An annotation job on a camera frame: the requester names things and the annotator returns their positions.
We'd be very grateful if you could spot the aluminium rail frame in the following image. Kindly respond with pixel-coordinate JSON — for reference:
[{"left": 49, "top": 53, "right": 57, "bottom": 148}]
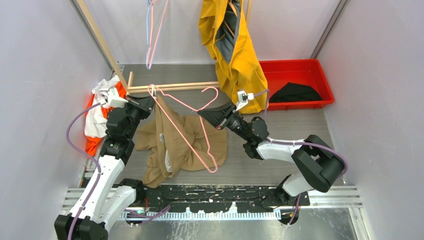
[{"left": 56, "top": 184, "right": 370, "bottom": 240}]

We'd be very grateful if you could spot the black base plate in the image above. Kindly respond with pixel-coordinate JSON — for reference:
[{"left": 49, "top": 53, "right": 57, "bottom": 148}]
[{"left": 129, "top": 184, "right": 298, "bottom": 213}]

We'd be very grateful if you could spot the black garment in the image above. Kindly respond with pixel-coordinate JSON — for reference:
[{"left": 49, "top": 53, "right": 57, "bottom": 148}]
[{"left": 269, "top": 82, "right": 323, "bottom": 103}]

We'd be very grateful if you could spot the tan brown garment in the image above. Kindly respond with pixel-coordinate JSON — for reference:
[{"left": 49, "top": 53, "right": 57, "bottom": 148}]
[{"left": 134, "top": 96, "right": 228, "bottom": 188}]

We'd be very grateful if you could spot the red plastic bin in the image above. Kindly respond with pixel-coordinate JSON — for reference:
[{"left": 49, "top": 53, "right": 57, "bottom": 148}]
[{"left": 259, "top": 59, "right": 335, "bottom": 111}]

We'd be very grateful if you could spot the yellow pleated skirt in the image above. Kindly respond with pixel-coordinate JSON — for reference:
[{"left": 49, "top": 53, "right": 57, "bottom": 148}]
[{"left": 198, "top": 0, "right": 268, "bottom": 114}]

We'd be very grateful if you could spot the blue wire hanger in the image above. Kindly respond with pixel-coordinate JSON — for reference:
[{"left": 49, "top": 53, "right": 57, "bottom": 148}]
[{"left": 145, "top": 0, "right": 158, "bottom": 70}]

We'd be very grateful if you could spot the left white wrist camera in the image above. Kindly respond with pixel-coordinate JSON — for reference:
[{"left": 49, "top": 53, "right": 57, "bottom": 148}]
[{"left": 102, "top": 87, "right": 129, "bottom": 109}]

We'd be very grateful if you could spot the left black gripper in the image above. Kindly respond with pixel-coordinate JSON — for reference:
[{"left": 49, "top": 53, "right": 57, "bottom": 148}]
[{"left": 121, "top": 95, "right": 157, "bottom": 139}]

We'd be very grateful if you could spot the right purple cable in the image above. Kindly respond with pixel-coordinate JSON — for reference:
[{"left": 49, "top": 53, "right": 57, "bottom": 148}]
[{"left": 253, "top": 88, "right": 349, "bottom": 227}]

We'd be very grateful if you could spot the white cloth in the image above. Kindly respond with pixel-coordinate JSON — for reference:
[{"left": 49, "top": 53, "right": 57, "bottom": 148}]
[{"left": 84, "top": 75, "right": 120, "bottom": 138}]

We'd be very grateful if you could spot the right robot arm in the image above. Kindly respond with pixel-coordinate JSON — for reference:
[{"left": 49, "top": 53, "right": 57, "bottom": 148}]
[{"left": 197, "top": 103, "right": 348, "bottom": 206}]

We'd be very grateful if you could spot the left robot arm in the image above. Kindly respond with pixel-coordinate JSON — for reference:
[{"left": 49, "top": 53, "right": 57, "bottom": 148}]
[{"left": 54, "top": 95, "right": 156, "bottom": 240}]

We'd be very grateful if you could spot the wooden clothes rack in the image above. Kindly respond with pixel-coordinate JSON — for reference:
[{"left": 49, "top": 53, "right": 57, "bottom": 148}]
[{"left": 71, "top": 0, "right": 252, "bottom": 95}]

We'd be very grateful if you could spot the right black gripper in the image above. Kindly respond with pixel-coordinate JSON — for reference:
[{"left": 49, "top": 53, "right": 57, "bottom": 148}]
[{"left": 197, "top": 101, "right": 251, "bottom": 142}]

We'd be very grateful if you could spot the orange cloth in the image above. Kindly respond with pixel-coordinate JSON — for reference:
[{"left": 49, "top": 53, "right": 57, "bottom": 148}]
[{"left": 84, "top": 81, "right": 126, "bottom": 156}]

